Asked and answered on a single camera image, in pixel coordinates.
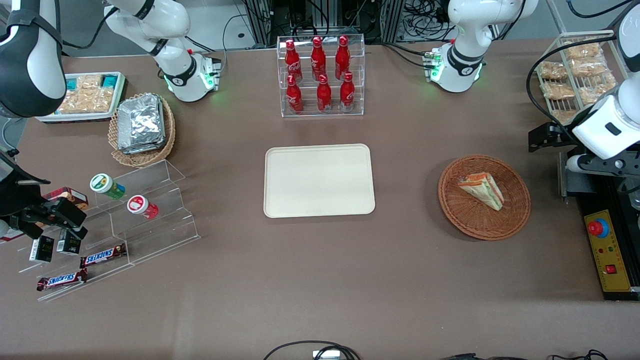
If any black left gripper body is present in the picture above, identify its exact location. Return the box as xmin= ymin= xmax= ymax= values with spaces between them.
xmin=545 ymin=123 xmax=576 ymax=152

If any triangular sandwich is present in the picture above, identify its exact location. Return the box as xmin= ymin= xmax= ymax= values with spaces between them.
xmin=457 ymin=172 xmax=505 ymax=212

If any white rectangular snack tray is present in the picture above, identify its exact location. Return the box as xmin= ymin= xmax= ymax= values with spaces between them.
xmin=35 ymin=71 xmax=127 ymax=124

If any light tan wicker basket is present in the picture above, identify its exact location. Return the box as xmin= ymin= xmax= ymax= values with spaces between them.
xmin=107 ymin=92 xmax=177 ymax=168

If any brown round wicker basket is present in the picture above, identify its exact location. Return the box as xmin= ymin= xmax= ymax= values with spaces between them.
xmin=437 ymin=154 xmax=532 ymax=242

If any cream plastic serving tray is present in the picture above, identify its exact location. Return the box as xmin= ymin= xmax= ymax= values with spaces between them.
xmin=263 ymin=143 xmax=376 ymax=219

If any small black box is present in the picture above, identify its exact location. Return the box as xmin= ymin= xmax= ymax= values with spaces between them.
xmin=28 ymin=235 xmax=55 ymax=264
xmin=56 ymin=229 xmax=82 ymax=256

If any brown chocolate box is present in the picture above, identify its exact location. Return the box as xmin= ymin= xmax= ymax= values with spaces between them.
xmin=42 ymin=186 xmax=90 ymax=211

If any clear bag of beige snacks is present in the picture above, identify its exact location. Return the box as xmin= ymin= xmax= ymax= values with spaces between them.
xmin=552 ymin=109 xmax=581 ymax=125
xmin=542 ymin=81 xmax=576 ymax=100
xmin=539 ymin=61 xmax=568 ymax=81
xmin=580 ymin=75 xmax=617 ymax=103
xmin=564 ymin=42 xmax=601 ymax=61
xmin=572 ymin=59 xmax=608 ymax=77

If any brown Snickers bar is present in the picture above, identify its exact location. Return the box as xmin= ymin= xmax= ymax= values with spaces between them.
xmin=36 ymin=268 xmax=89 ymax=292
xmin=79 ymin=243 xmax=128 ymax=269

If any green can with white lid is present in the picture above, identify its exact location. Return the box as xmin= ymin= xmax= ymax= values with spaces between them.
xmin=89 ymin=173 xmax=127 ymax=201

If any red can with white lid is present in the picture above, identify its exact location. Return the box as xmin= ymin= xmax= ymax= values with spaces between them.
xmin=126 ymin=194 xmax=160 ymax=220

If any black equipment base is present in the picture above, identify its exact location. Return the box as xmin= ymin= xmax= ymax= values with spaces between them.
xmin=557 ymin=147 xmax=640 ymax=302

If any clear acrylic stepped display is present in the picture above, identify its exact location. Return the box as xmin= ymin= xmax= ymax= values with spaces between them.
xmin=17 ymin=159 xmax=202 ymax=303

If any red emergency stop button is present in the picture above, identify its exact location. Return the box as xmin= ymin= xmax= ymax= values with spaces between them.
xmin=588 ymin=218 xmax=610 ymax=239

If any silver foil packet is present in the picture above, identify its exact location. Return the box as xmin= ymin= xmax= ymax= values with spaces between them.
xmin=117 ymin=94 xmax=166 ymax=148
xmin=119 ymin=140 xmax=167 ymax=155

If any yellow control box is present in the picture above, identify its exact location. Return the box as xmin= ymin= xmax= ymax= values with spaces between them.
xmin=584 ymin=209 xmax=632 ymax=293

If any red cola bottle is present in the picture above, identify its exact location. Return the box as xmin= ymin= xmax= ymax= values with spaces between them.
xmin=310 ymin=36 xmax=327 ymax=82
xmin=284 ymin=39 xmax=303 ymax=83
xmin=334 ymin=35 xmax=351 ymax=81
xmin=285 ymin=74 xmax=304 ymax=115
xmin=316 ymin=74 xmax=333 ymax=113
xmin=339 ymin=71 xmax=356 ymax=112

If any clear acrylic bottle rack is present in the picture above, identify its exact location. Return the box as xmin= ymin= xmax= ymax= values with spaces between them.
xmin=276 ymin=34 xmax=366 ymax=118

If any white wire shelf rack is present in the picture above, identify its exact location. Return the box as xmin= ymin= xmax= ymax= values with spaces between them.
xmin=537 ymin=30 xmax=632 ymax=126

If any grey metal bracket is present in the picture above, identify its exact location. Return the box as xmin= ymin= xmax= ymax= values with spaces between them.
xmin=557 ymin=152 xmax=583 ymax=200

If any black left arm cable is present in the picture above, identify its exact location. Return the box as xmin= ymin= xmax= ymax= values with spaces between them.
xmin=525 ymin=30 xmax=621 ymax=146

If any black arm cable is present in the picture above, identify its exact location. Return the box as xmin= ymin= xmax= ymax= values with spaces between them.
xmin=60 ymin=5 xmax=121 ymax=51
xmin=525 ymin=30 xmax=621 ymax=146

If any tangle of black cables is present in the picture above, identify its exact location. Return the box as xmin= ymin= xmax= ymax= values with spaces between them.
xmin=400 ymin=0 xmax=458 ymax=41

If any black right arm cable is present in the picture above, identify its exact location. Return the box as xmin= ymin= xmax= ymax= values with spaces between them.
xmin=60 ymin=5 xmax=121 ymax=51

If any black looped cable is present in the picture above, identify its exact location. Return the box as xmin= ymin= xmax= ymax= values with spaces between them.
xmin=262 ymin=340 xmax=361 ymax=360

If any aluminium frame rack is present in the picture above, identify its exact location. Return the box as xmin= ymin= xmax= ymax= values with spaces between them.
xmin=250 ymin=0 xmax=406 ymax=46

